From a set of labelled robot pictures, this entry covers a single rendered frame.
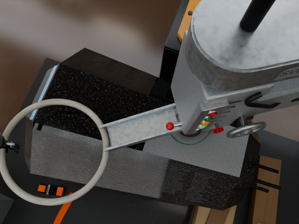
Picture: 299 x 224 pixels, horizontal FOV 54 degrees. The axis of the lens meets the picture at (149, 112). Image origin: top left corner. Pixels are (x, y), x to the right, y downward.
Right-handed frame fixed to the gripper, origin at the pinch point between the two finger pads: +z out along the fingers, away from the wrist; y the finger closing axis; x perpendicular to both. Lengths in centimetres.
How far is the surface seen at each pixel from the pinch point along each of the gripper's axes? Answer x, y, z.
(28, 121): 16.5, 3.2, 8.9
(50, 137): 7.9, 16.5, 5.8
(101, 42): 110, 29, 84
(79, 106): 20.5, 32.1, -9.9
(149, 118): 15, 65, -15
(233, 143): 7, 108, -4
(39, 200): -23.1, 19.9, -10.9
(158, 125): 11, 69, -16
